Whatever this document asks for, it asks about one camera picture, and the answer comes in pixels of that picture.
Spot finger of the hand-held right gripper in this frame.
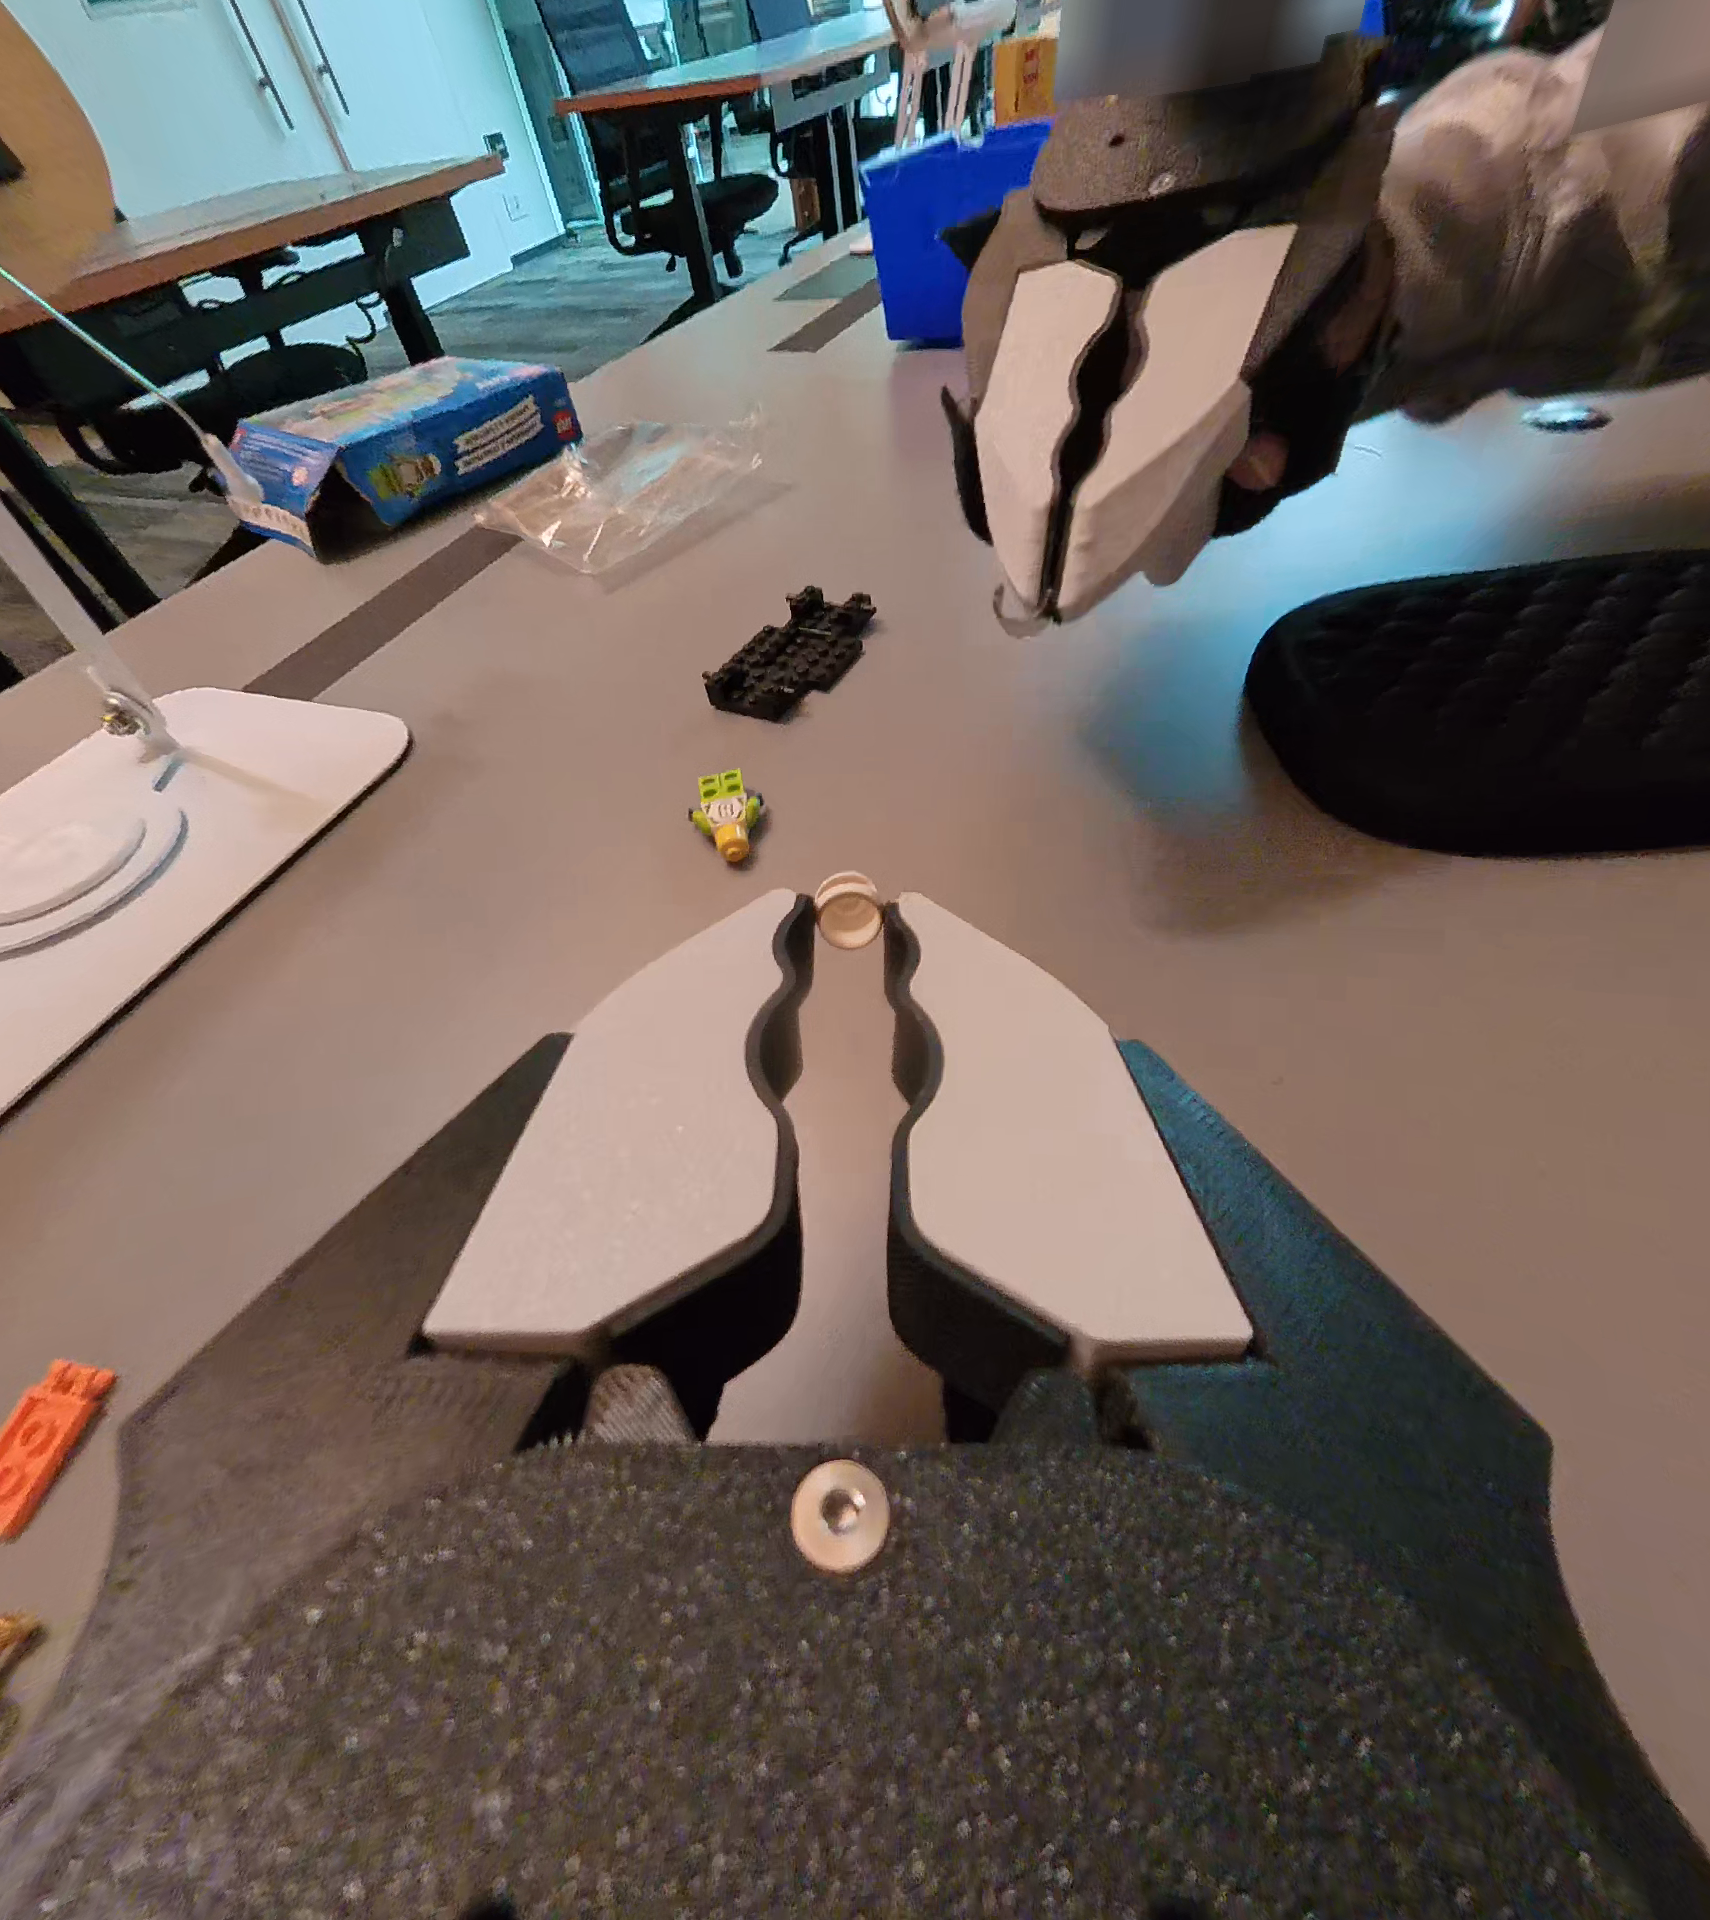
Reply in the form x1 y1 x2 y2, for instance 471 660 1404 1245
1044 227 1308 631
970 255 1128 617

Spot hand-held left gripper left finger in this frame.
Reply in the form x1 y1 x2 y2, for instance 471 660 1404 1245
420 891 805 1357

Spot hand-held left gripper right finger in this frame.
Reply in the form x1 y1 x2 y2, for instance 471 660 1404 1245
886 891 1258 1367

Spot green white lego minifigure torso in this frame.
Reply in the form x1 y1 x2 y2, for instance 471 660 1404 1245
687 770 773 865

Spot clear bag of lego pieces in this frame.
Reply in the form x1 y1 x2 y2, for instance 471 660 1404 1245
474 417 773 578

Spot blue lego set box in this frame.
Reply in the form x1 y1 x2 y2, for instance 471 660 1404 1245
226 355 587 563

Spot white wire screen stand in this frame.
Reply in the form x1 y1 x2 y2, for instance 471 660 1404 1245
0 167 413 1187

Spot pile of lego pieces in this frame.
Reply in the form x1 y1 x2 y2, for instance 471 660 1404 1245
0 1357 123 1832

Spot black lego chassis piece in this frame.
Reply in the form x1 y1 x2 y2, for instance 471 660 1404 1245
699 588 879 721

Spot person's right hand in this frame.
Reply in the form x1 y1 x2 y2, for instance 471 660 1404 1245
1140 391 1335 588

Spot blue plastic bin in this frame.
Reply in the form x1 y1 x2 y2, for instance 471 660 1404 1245
861 117 1053 349

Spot black office chair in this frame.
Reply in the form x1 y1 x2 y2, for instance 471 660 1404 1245
542 0 787 304
45 301 375 482

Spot long wooden desk black legs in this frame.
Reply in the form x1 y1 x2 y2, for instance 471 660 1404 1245
555 0 900 304

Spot black textured oval pad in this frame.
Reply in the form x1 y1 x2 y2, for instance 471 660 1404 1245
1245 552 1710 857

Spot wooden desk black frame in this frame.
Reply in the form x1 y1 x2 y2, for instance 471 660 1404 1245
0 152 510 648

